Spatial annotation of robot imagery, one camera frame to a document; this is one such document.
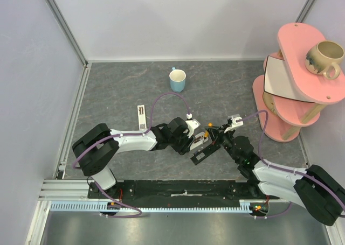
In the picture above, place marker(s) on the pink wooden shelf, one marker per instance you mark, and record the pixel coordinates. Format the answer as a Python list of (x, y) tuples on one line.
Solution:
[(291, 96)]

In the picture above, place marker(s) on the white remote with QR label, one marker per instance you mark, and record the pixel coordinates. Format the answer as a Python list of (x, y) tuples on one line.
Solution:
[(141, 113)]

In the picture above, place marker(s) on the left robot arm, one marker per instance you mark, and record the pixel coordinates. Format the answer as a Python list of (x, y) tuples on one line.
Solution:
[(96, 148)]

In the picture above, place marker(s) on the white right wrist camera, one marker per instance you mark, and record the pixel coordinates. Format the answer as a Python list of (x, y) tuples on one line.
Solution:
[(234, 122)]

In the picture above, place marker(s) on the yellow handled screwdriver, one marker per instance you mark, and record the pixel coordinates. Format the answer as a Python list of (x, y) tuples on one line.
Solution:
[(207, 133)]

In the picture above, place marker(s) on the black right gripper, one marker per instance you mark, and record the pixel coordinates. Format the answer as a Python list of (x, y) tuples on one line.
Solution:
[(220, 135)]

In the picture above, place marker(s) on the white remote control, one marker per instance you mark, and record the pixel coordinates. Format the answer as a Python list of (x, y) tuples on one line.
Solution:
[(200, 138)]

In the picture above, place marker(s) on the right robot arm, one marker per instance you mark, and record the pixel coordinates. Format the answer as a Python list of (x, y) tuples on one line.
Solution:
[(313, 188)]

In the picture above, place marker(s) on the black remote control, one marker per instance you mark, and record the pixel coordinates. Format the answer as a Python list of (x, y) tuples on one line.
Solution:
[(201, 155)]

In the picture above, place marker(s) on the light blue cable duct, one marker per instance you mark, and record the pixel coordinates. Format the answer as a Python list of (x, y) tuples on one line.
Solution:
[(110, 207)]

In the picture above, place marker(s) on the beige ceramic mug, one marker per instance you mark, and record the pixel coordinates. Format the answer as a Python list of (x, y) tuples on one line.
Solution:
[(324, 59)]

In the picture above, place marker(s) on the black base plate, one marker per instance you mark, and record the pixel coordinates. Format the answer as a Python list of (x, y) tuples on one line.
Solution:
[(138, 189)]

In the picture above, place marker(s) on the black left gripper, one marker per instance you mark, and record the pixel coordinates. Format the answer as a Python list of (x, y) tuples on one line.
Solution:
[(185, 147)]

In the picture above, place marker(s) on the light blue cup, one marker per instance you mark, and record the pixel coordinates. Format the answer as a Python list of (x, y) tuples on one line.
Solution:
[(177, 78)]

